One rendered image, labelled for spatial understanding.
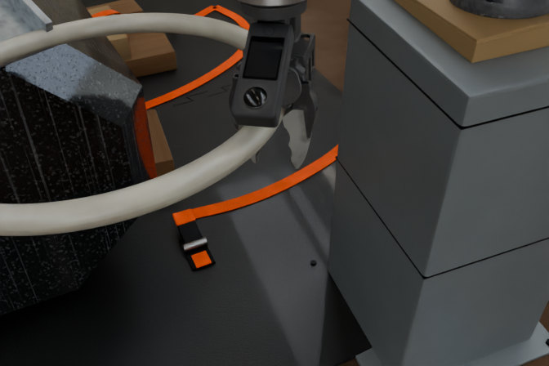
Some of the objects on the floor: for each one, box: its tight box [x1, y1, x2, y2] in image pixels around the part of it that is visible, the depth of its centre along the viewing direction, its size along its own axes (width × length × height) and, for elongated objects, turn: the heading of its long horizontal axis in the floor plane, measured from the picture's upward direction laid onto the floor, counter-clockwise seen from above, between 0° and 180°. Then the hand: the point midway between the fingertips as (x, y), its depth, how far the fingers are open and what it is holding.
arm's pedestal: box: [310, 0, 549, 366], centre depth 137 cm, size 50×50×85 cm
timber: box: [146, 109, 175, 176], centre depth 204 cm, size 30×12×12 cm, turn 20°
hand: (274, 160), depth 73 cm, fingers closed on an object, 4 cm apart
